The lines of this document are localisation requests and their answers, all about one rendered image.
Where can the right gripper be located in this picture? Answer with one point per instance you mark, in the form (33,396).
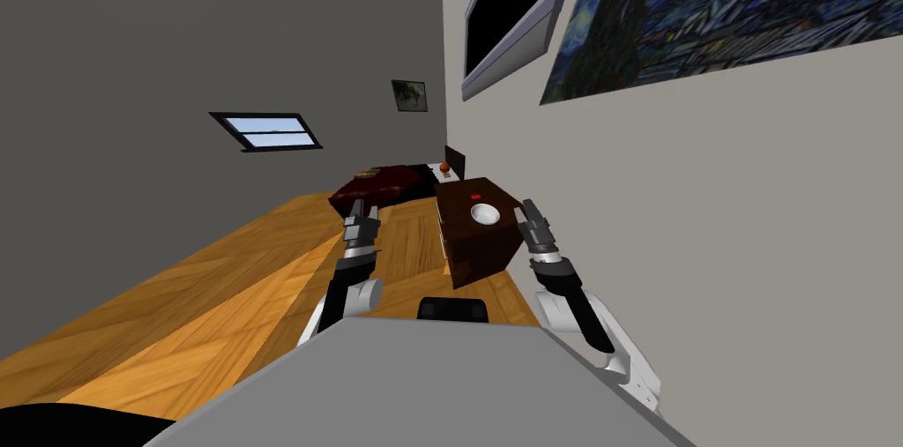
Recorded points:
(539,235)

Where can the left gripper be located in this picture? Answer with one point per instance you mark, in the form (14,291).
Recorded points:
(362,231)

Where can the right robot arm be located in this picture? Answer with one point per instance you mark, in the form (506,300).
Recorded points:
(573,295)

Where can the dark red bed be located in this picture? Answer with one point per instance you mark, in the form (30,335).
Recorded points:
(384,186)

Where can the white bowl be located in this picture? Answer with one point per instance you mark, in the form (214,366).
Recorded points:
(485,215)

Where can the dark brown wooden nightstand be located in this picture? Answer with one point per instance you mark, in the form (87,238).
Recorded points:
(480,249)

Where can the white nightstand with orange lamp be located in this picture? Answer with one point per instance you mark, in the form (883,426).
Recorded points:
(451,168)

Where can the small dark framed picture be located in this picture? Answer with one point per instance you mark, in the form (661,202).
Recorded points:
(410,96)

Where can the black framed window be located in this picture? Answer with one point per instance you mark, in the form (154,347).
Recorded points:
(268,132)

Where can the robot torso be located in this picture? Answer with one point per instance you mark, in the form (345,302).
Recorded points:
(423,390)

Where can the grey framed black television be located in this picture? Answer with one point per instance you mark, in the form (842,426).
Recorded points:
(508,2)

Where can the blue starry night painting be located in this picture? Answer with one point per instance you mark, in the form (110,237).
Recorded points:
(719,2)

